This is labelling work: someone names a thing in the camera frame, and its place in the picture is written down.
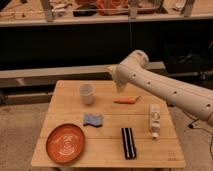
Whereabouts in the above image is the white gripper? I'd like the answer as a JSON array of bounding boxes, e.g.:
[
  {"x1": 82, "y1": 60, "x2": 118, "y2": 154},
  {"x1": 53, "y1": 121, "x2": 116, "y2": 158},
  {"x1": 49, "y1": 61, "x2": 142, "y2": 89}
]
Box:
[{"x1": 107, "y1": 65, "x2": 127, "y2": 93}]

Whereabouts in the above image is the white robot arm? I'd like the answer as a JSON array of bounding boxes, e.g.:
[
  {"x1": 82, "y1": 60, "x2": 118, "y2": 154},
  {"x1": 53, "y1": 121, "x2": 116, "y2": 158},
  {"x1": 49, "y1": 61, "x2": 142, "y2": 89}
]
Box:
[{"x1": 108, "y1": 50, "x2": 213, "y2": 127}]

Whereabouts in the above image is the orange ceramic bowl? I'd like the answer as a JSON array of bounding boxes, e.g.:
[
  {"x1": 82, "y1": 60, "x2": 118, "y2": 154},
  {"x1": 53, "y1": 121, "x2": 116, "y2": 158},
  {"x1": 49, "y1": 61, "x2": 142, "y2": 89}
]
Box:
[{"x1": 46, "y1": 124, "x2": 85, "y2": 164}]

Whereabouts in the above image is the orange toy carrot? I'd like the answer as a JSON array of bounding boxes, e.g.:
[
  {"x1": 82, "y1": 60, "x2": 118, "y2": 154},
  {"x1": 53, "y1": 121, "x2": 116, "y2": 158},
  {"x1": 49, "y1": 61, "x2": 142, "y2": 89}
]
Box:
[{"x1": 113, "y1": 96, "x2": 141, "y2": 104}]

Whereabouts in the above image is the white lotion bottle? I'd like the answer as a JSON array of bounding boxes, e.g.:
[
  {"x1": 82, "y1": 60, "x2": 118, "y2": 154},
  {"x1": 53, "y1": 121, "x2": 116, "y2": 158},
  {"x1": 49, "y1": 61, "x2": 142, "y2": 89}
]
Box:
[{"x1": 149, "y1": 104, "x2": 161, "y2": 140}]

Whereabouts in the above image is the blue sponge cloth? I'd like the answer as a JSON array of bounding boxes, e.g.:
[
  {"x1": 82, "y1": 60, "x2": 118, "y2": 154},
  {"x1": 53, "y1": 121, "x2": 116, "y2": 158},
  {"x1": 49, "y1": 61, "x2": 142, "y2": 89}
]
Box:
[{"x1": 83, "y1": 114, "x2": 103, "y2": 127}]

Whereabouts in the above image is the wooden folding table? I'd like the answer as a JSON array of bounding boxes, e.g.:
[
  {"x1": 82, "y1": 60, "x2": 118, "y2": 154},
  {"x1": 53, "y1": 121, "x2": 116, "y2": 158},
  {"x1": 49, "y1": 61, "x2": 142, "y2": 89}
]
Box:
[{"x1": 31, "y1": 80, "x2": 186, "y2": 168}]

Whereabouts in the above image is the orange object on shelf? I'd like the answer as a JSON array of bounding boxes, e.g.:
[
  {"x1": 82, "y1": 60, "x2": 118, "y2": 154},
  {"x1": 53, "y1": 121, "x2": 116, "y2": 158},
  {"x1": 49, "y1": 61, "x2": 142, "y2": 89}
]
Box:
[{"x1": 74, "y1": 0, "x2": 158, "y2": 16}]

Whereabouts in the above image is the black power cable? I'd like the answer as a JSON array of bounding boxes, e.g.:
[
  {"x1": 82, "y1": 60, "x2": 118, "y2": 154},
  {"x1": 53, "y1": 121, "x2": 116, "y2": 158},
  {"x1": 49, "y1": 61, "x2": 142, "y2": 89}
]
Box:
[{"x1": 187, "y1": 111, "x2": 213, "y2": 158}]

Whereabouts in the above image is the long metal bench rail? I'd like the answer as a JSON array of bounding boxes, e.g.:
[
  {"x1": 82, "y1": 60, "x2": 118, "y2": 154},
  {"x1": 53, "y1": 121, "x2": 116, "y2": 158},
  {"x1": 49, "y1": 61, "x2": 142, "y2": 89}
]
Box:
[{"x1": 0, "y1": 61, "x2": 167, "y2": 89}]

